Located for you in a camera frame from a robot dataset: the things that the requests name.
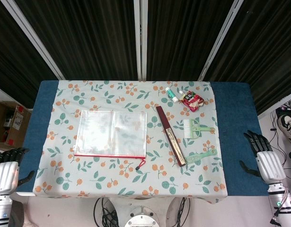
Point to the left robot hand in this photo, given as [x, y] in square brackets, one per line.
[5, 177]

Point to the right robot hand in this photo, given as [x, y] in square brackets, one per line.
[270, 166]

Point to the clear zipper pouch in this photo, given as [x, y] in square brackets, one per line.
[112, 132]

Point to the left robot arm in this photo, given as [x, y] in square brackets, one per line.
[2, 210]

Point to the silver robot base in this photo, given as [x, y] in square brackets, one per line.
[143, 220]

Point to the dark red folded fan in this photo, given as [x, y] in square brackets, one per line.
[170, 134]

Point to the black white sneaker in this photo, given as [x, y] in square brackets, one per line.
[287, 127]

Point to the brown cardboard box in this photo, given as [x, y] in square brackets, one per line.
[10, 125]

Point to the blue table cover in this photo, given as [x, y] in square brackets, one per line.
[235, 123]

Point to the green brush white bristles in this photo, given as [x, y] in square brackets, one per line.
[188, 128]

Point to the red snack pouch white cap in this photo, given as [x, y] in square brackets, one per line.
[192, 101]

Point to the green white glue stick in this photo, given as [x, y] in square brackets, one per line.
[171, 94]

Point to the floral tablecloth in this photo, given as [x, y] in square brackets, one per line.
[112, 94]

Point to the white partition post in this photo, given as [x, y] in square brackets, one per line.
[140, 40]
[221, 40]
[34, 40]

